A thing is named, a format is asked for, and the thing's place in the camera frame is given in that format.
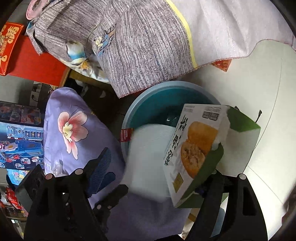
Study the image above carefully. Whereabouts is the light blue cartoon toy box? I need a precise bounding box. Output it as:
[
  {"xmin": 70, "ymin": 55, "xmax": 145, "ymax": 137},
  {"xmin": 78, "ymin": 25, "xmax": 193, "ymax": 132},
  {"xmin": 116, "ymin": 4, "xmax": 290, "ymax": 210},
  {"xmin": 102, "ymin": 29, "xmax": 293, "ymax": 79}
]
[{"xmin": 7, "ymin": 169, "xmax": 29, "ymax": 186}]

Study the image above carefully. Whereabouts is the blue toy set box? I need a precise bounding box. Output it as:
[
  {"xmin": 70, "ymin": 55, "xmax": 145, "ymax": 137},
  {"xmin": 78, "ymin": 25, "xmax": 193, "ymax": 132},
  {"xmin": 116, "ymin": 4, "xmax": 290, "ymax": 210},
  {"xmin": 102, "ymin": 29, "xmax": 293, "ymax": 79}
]
[{"xmin": 0, "ymin": 101, "xmax": 44, "ymax": 171}]

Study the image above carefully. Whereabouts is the teal plastic trash basin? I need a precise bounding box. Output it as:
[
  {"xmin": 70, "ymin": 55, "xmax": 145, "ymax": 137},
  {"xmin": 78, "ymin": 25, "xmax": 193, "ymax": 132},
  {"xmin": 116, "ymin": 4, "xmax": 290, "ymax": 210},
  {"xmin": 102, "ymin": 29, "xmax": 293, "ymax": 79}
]
[{"xmin": 120, "ymin": 81, "xmax": 220, "ymax": 157}]

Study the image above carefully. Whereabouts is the red gift box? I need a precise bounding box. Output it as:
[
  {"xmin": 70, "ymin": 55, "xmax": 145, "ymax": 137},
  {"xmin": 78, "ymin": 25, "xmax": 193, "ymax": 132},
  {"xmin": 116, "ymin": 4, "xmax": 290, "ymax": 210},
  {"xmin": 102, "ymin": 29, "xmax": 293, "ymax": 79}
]
[{"xmin": 1, "ymin": 22, "xmax": 70, "ymax": 87}]

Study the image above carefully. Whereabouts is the grey floral sofa cover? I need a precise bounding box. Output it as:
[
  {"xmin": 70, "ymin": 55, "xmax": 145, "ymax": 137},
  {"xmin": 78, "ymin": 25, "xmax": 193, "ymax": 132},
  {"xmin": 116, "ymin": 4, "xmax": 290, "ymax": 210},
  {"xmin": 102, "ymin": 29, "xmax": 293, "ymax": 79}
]
[{"xmin": 27, "ymin": 1, "xmax": 295, "ymax": 97}]

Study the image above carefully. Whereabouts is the purple floral table cloth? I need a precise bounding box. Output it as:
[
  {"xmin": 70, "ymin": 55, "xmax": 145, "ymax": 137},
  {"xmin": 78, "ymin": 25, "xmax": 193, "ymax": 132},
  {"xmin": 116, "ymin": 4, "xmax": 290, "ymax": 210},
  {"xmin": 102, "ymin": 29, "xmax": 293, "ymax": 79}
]
[{"xmin": 43, "ymin": 87, "xmax": 189, "ymax": 240}]

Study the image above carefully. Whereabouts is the white paper tissue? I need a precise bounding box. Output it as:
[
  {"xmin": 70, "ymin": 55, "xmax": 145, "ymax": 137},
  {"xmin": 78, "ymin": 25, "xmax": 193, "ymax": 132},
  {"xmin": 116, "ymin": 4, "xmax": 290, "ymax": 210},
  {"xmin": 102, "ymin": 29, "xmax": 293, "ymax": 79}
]
[{"xmin": 121, "ymin": 124, "xmax": 183, "ymax": 202}]

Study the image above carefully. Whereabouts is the green white pastry box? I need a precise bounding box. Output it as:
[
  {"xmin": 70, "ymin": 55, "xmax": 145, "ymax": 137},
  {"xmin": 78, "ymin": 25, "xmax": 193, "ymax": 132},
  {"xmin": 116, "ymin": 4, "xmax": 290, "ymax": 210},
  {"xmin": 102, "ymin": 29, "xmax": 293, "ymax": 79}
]
[{"xmin": 164, "ymin": 104, "xmax": 260, "ymax": 208}]

